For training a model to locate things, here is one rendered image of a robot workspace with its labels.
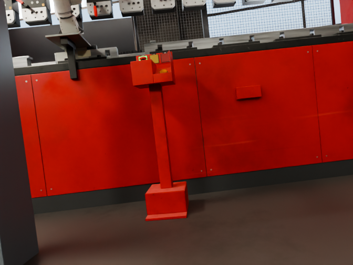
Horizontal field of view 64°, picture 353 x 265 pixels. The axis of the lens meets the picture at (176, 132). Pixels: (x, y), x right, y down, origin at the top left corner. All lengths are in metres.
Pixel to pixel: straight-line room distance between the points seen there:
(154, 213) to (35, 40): 1.77
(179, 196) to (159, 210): 0.12
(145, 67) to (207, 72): 0.46
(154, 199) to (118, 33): 1.50
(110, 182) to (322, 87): 1.43
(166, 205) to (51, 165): 0.77
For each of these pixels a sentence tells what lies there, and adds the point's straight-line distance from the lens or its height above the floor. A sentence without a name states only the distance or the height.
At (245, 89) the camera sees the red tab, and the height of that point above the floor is 0.61.
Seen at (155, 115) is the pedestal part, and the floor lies 0.50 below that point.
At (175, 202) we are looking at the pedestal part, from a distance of 1.43.
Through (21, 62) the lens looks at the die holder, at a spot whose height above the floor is 0.93.
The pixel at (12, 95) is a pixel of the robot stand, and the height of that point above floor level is 0.63.
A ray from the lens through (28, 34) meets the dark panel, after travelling 2.68.
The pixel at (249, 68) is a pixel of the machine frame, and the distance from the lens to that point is 1.81.
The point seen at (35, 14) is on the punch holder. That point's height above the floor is 1.21.
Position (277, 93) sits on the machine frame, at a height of 0.56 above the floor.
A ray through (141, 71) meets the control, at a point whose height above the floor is 0.73.
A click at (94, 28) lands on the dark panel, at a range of 2.53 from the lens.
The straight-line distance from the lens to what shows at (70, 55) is 1.81.
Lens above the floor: 0.47
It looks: 3 degrees down
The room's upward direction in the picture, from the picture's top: 6 degrees counter-clockwise
